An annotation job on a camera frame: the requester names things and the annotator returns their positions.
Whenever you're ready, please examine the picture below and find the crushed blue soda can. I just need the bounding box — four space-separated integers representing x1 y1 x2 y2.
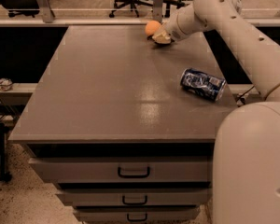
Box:
180 68 226 102

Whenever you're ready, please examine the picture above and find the bottom grey drawer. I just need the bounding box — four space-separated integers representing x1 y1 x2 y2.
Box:
73 206 200 223

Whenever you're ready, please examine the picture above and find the orange fruit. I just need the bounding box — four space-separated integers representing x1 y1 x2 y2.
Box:
145 21 161 36

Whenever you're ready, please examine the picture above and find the grey drawer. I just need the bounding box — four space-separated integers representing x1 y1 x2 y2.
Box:
73 206 200 223
29 157 212 183
57 188 212 206

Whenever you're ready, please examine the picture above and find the black stand leg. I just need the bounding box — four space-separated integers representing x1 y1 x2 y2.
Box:
0 123 12 182

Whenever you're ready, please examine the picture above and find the black office chair centre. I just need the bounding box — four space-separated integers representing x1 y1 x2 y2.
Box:
109 0 187 19

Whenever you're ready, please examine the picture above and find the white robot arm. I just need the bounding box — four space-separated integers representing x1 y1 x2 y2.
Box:
153 0 280 224

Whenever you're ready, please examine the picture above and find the grey drawer cabinet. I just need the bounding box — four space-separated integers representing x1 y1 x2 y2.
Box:
8 24 238 224

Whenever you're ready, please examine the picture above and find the middle grey drawer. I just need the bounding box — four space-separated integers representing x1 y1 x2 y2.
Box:
57 188 212 206

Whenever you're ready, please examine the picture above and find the top grey drawer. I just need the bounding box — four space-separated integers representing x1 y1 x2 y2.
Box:
29 157 212 183

